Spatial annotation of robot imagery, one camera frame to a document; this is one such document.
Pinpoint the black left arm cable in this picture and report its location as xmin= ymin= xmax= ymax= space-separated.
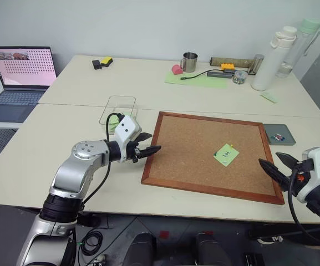
xmin=78 ymin=112 xmax=126 ymax=214

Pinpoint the small blank green note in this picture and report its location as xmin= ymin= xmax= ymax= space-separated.
xmin=260 ymin=91 xmax=280 ymax=104

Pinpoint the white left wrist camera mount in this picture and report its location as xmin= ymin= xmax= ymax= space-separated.
xmin=113 ymin=115 xmax=143 ymax=163

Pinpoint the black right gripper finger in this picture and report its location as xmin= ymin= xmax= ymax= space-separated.
xmin=258 ymin=158 xmax=291 ymax=193
xmin=275 ymin=151 xmax=298 ymax=171

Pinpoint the black usb cable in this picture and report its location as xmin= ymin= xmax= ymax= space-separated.
xmin=179 ymin=69 xmax=225 ymax=81

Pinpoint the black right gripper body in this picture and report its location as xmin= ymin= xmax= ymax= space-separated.
xmin=286 ymin=158 xmax=315 ymax=196

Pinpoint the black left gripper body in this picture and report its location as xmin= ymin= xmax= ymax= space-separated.
xmin=125 ymin=140 xmax=141 ymax=164

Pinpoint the clear bottle with green lid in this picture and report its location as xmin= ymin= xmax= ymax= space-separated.
xmin=274 ymin=18 xmax=320 ymax=79

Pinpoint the wood-framed cork board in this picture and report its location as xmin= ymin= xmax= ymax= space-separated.
xmin=140 ymin=111 xmax=286 ymax=206

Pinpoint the open grey laptop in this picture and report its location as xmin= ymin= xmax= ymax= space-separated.
xmin=0 ymin=45 xmax=58 ymax=123

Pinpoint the dark rounded shape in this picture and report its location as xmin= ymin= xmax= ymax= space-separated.
xmin=195 ymin=231 xmax=233 ymax=266
xmin=125 ymin=232 xmax=157 ymax=266

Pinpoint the small jar of pins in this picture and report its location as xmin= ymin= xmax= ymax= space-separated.
xmin=231 ymin=69 xmax=248 ymax=85

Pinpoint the grey usb hub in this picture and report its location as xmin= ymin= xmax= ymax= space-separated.
xmin=206 ymin=70 xmax=237 ymax=79

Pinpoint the coiled black floor cable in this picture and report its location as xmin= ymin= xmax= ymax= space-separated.
xmin=80 ymin=229 xmax=104 ymax=256

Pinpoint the steel cylinder tumbler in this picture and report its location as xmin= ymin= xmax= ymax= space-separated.
xmin=246 ymin=53 xmax=265 ymax=76

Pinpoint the steel mug with handle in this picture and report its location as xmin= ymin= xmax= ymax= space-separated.
xmin=179 ymin=52 xmax=200 ymax=73

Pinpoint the grey square tray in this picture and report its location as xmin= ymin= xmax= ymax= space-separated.
xmin=262 ymin=123 xmax=297 ymax=147

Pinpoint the white water bottle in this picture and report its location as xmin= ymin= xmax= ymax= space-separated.
xmin=251 ymin=25 xmax=298 ymax=92

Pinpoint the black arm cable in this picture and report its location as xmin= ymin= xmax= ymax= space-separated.
xmin=78 ymin=112 xmax=126 ymax=214
xmin=287 ymin=167 xmax=320 ymax=250

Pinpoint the green paper note with writing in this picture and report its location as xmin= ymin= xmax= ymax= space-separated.
xmin=213 ymin=142 xmax=240 ymax=168

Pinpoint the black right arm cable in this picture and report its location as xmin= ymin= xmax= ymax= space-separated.
xmin=287 ymin=167 xmax=320 ymax=250

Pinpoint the clear plastic container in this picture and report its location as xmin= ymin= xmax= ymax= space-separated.
xmin=98 ymin=95 xmax=139 ymax=129

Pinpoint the large green paper sheet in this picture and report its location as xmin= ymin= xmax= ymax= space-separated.
xmin=164 ymin=69 xmax=230 ymax=90

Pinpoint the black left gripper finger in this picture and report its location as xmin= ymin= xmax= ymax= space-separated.
xmin=137 ymin=145 xmax=162 ymax=160
xmin=136 ymin=132 xmax=153 ymax=144

